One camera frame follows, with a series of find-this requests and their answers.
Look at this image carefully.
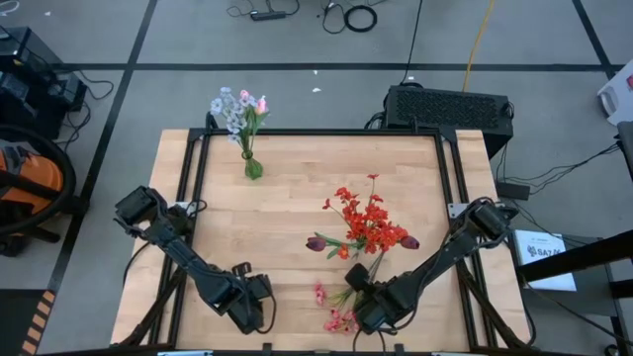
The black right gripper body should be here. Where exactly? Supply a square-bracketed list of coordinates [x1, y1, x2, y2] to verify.
[368, 276, 411, 325]

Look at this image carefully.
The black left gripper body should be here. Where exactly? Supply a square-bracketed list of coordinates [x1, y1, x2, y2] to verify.
[242, 274, 274, 312]

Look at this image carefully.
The pink veined flower bunch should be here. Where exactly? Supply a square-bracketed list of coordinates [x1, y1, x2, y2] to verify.
[314, 250, 390, 335]

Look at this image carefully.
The dense red flower bunch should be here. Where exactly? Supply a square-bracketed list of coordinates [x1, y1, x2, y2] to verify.
[340, 205, 409, 261]

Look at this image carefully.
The sparse red flower bunch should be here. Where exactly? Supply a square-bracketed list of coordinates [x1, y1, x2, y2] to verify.
[321, 172, 392, 233]

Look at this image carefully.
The pale blue flower bunch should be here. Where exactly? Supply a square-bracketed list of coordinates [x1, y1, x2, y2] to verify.
[210, 86, 258, 159]

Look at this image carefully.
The green glass vase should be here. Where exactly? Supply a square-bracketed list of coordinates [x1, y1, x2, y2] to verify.
[240, 147, 265, 182]

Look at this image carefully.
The white printed paper sheet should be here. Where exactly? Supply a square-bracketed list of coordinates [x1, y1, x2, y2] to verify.
[513, 229, 578, 293]

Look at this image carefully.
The black power adapter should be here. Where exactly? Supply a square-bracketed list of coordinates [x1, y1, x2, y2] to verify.
[496, 181, 532, 202]

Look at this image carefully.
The black metal stand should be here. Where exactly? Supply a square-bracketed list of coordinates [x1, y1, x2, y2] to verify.
[516, 121, 633, 356]

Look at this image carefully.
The black computer case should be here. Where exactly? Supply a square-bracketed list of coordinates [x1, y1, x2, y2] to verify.
[384, 83, 514, 160]

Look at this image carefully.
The orange black vacuum cleaner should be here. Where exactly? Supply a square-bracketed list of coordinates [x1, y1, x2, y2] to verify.
[0, 123, 85, 258]

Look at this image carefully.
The black mat hazard striped edge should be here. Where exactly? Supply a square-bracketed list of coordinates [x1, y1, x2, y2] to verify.
[0, 289, 56, 356]

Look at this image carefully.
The black power strip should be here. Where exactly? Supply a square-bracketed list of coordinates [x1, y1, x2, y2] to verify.
[249, 10, 288, 22]

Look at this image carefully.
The black equipment case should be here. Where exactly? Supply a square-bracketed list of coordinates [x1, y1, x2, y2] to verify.
[0, 27, 63, 75]
[0, 71, 89, 140]

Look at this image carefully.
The white box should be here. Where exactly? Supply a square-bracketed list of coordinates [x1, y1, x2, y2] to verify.
[596, 58, 633, 128]

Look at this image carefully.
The black metal table frame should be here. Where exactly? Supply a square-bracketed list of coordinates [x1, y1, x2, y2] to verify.
[111, 111, 540, 356]

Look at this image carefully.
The long black cable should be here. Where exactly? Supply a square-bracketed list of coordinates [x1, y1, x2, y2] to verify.
[399, 0, 424, 85]

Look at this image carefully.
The coiled black cable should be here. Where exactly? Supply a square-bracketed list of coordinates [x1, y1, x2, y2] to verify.
[343, 4, 379, 35]

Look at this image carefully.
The yellow cable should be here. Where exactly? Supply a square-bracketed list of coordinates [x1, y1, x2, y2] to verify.
[461, 0, 497, 94]

